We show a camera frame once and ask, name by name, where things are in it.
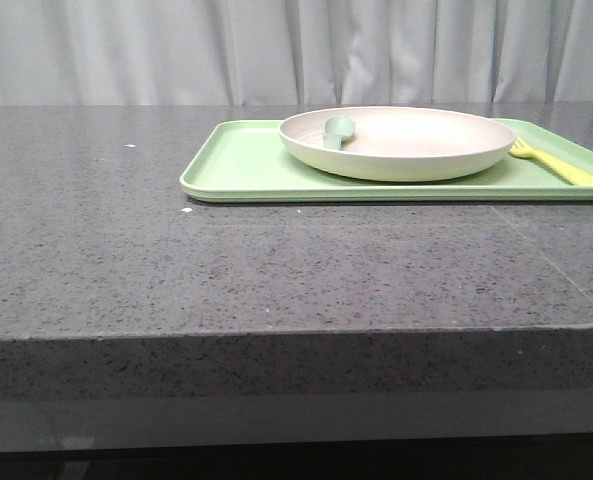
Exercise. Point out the beige round plate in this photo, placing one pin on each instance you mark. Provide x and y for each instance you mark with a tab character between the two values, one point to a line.
399	144

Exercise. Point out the yellow plastic fork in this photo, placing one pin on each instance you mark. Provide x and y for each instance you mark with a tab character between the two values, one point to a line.
565	170

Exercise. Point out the light green tray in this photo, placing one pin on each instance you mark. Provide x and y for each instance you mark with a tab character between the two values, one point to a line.
246	162

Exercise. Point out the teal green spoon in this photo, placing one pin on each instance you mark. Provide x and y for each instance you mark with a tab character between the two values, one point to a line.
337	131

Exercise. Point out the white curtain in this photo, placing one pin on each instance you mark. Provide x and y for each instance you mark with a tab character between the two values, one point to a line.
294	52

